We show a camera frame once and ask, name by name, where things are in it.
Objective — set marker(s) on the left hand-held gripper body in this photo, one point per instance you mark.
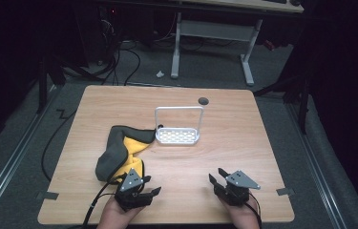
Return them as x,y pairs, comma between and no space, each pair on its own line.
131,191

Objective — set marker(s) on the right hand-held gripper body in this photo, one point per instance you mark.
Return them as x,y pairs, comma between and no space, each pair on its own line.
237,187

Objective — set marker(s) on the grey and yellow cloth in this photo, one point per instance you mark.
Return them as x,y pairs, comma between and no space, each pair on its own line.
116,152

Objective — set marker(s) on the person's right hand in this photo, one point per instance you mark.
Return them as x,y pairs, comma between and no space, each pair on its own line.
242,216

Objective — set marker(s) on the person's left hand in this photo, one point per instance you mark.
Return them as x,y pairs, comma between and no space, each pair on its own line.
116,216

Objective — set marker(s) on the grey tape piece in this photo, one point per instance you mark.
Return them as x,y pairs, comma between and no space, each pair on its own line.
285,191
47,195

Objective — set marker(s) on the black round table grommet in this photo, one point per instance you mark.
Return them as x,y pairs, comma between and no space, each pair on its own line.
203,101

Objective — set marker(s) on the black metal stand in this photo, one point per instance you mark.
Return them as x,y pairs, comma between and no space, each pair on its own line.
43,86
302,105

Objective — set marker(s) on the white crumpled paper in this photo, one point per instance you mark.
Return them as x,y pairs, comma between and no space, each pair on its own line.
160,74

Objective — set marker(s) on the small red object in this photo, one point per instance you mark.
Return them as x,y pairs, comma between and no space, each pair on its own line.
269,45

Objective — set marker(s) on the dark computer tower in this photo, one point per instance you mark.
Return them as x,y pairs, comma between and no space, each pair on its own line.
98,31

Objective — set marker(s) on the metal floor rail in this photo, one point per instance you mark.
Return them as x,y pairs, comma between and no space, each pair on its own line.
11,162
318,171

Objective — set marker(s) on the white frame desk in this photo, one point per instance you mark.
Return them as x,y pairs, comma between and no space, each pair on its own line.
213,30

